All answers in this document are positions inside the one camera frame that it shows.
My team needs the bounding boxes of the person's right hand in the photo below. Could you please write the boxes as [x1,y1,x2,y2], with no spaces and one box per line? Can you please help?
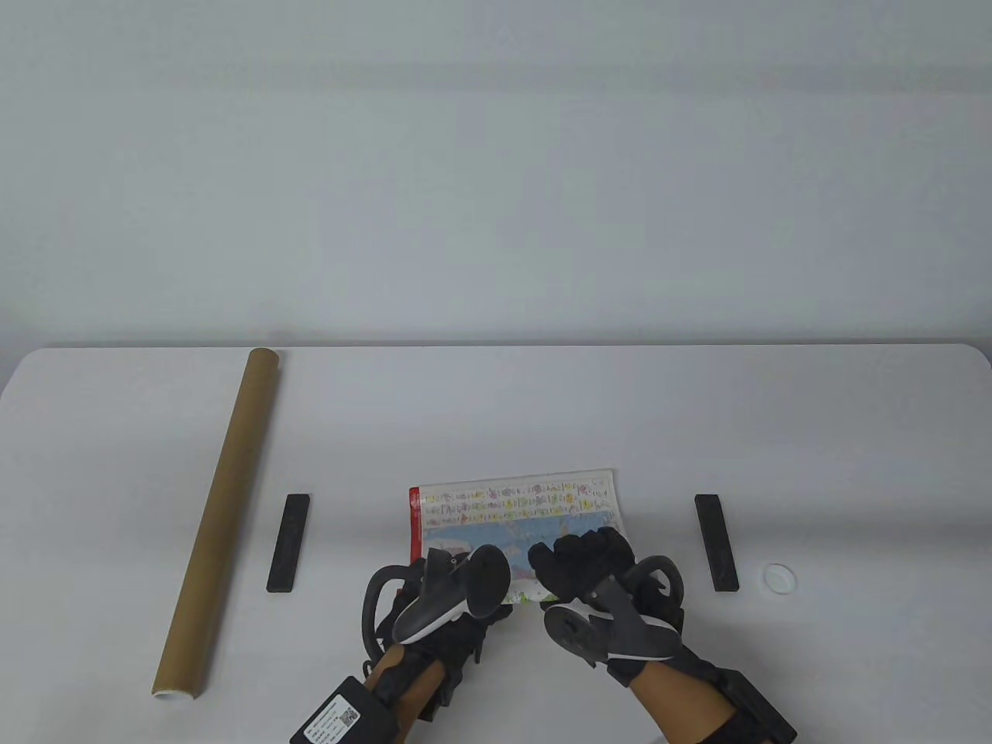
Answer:
[529,528,722,687]

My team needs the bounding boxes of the person's right forearm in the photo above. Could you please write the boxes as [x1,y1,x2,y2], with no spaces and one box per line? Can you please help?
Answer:
[632,663,737,744]

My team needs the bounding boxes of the black and white controller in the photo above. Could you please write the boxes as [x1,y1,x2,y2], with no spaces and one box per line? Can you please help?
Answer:
[542,555,686,669]
[363,544,512,660]

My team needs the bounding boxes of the black paperweight bar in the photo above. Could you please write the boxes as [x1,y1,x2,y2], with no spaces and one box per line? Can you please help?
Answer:
[266,493,312,594]
[694,494,740,593]

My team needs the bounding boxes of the black sensor box white label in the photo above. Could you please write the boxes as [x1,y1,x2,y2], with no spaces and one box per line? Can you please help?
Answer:
[290,676,400,744]

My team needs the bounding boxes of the plain black sensor box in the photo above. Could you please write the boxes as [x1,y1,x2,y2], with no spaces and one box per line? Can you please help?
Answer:
[717,670,797,744]

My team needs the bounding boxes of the person's left forearm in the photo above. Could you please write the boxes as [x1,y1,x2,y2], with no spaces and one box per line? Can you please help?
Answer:
[364,647,450,729]

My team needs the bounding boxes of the brown cardboard mailing tube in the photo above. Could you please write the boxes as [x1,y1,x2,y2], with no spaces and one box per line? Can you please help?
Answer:
[151,348,281,702]

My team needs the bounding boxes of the colourful paper map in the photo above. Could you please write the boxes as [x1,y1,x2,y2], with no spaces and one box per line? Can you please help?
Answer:
[408,468,627,605]

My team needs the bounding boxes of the person's left hand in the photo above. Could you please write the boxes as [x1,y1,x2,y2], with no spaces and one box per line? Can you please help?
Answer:
[375,591,513,703]

